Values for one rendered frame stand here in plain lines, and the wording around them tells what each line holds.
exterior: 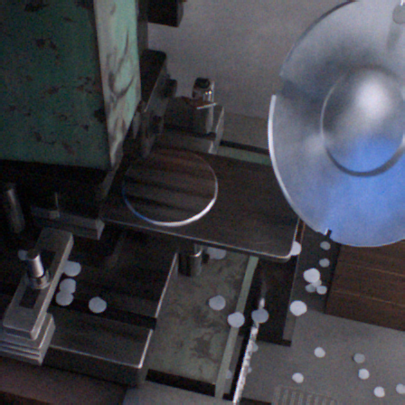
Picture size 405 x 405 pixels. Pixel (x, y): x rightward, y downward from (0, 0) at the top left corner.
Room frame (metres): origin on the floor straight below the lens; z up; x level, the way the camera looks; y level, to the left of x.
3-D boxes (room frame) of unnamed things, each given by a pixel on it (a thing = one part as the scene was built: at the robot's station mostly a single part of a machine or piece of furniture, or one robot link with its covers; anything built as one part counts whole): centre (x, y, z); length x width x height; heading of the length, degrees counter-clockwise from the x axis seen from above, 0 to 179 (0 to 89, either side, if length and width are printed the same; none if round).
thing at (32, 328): (0.57, 0.20, 0.76); 0.17 x 0.06 x 0.10; 167
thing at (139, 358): (0.73, 0.17, 0.68); 0.45 x 0.30 x 0.06; 167
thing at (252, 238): (0.69, -0.01, 0.72); 0.25 x 0.14 x 0.14; 77
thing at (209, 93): (0.87, 0.00, 0.75); 0.03 x 0.03 x 0.10; 77
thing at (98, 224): (0.73, 0.16, 0.76); 0.15 x 0.09 x 0.05; 167
